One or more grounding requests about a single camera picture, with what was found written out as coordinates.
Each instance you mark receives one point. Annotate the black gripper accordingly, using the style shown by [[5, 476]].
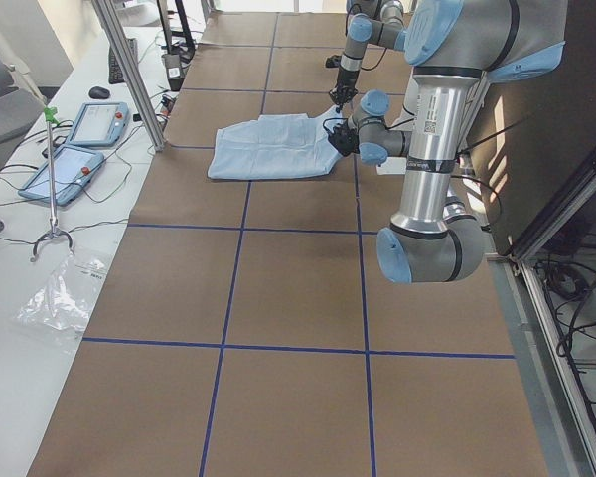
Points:
[[347, 79], [341, 140]]

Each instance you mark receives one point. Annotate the light blue button-up shirt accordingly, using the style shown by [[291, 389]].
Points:
[[273, 147]]

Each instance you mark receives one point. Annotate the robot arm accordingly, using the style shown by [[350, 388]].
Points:
[[451, 46], [378, 23]]

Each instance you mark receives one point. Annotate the upper teach pendant tablet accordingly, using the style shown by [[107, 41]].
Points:
[[99, 124]]

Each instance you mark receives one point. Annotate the teach pendant tablet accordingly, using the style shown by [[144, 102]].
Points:
[[99, 124], [74, 167]]

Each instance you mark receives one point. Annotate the black computer mouse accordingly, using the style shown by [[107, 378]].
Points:
[[99, 92]]

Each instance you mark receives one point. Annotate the lower teach pendant tablet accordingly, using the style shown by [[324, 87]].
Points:
[[74, 167]]

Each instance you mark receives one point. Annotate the reacher grabber tool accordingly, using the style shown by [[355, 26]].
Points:
[[54, 232]]

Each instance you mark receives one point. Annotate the clear plastic bag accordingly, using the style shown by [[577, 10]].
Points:
[[59, 312]]

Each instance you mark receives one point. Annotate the grey office chair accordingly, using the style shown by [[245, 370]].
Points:
[[19, 109]]

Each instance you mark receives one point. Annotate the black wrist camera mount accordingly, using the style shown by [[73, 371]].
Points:
[[333, 62]]

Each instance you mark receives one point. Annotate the grey aluminium frame post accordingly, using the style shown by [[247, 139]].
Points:
[[114, 31]]

